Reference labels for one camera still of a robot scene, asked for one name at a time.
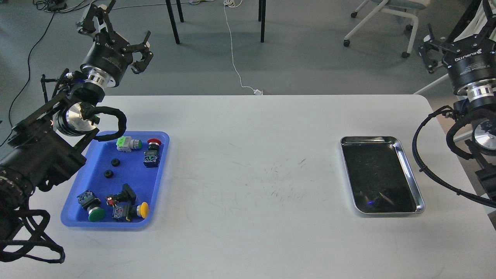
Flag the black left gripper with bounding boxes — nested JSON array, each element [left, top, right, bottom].
[[76, 0, 153, 87]]

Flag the blue plastic tray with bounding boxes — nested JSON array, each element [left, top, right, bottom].
[[60, 131, 170, 229]]

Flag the black table legs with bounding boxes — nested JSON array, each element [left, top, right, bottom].
[[166, 0, 268, 44]]

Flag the silver metal tray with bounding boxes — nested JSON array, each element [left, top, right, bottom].
[[340, 136, 425, 217]]

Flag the black cable on floor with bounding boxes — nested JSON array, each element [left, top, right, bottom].
[[0, 0, 90, 147]]

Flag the white cable on floor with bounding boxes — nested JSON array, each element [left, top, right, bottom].
[[224, 0, 264, 96]]

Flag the black selector switch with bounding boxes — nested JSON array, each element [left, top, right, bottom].
[[105, 183, 136, 207]]

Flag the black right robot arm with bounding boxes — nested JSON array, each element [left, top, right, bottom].
[[412, 0, 496, 208]]

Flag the green white push button switch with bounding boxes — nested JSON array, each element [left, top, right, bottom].
[[116, 136, 142, 153]]

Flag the white office chair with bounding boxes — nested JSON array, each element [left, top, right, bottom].
[[343, 0, 432, 59]]

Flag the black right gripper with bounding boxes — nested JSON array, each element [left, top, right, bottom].
[[418, 0, 496, 96]]

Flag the green mushroom push button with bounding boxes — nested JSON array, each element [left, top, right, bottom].
[[77, 190, 105, 222]]

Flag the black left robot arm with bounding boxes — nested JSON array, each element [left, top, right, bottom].
[[0, 0, 153, 263]]

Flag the yellow push button switch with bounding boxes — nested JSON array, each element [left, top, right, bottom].
[[111, 202, 149, 221]]

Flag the red mushroom push button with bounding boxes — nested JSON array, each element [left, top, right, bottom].
[[143, 138, 162, 168]]

